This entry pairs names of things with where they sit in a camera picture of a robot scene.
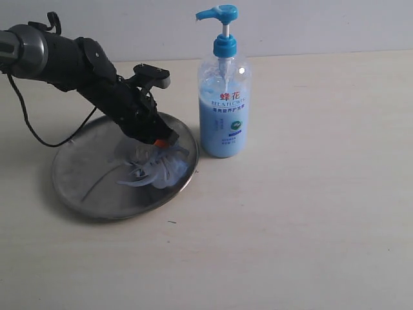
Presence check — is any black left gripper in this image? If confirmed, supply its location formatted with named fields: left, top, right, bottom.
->
left=77, top=76, right=179, bottom=148

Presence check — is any blue pump lotion bottle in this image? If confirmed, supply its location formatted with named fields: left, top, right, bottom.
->
left=196, top=5, right=252, bottom=158

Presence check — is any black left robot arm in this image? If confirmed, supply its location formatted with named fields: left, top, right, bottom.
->
left=1, top=25, right=179, bottom=145

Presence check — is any blue-white soap smear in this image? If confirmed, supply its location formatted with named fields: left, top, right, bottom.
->
left=108, top=138, right=190, bottom=189

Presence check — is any round steel plate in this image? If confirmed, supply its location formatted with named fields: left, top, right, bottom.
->
left=52, top=113, right=199, bottom=220

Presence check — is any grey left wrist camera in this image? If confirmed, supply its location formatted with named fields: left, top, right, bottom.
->
left=132, top=63, right=170, bottom=90

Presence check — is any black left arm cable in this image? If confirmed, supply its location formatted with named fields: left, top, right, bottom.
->
left=0, top=12, right=97, bottom=148

